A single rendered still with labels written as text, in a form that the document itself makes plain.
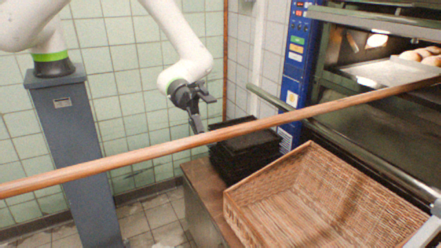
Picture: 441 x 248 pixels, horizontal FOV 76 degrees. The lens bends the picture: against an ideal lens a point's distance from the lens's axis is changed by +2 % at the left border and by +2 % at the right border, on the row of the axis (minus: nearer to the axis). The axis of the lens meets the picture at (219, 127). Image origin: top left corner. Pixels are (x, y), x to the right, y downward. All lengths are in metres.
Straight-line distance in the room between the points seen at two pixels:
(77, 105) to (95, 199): 0.49
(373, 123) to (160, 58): 1.28
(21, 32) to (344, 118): 1.18
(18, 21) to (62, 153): 0.55
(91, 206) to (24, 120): 0.69
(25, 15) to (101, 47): 0.83
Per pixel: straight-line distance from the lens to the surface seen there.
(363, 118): 1.24
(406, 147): 1.16
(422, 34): 0.91
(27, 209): 2.29
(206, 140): 0.68
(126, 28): 1.81
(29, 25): 1.05
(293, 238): 1.29
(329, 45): 1.31
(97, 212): 1.57
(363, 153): 0.76
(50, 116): 1.28
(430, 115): 1.09
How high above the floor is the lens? 1.55
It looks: 29 degrees down
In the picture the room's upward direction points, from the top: straight up
